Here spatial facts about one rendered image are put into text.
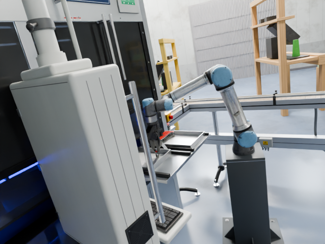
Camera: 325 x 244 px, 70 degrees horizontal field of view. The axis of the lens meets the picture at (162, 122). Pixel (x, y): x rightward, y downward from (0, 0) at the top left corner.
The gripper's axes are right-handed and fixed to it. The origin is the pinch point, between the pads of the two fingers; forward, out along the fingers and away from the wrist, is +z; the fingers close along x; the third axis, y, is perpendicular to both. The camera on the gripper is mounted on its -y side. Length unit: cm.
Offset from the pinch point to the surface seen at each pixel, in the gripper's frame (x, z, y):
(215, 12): 215, -165, 800
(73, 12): 19, -91, -21
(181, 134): 2.8, 5.1, 41.4
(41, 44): -13, -72, -66
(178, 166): -20.0, 5.7, -7.5
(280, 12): -43, -88, 348
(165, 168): -13.2, 5.7, -11.3
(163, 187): 19, 48, 25
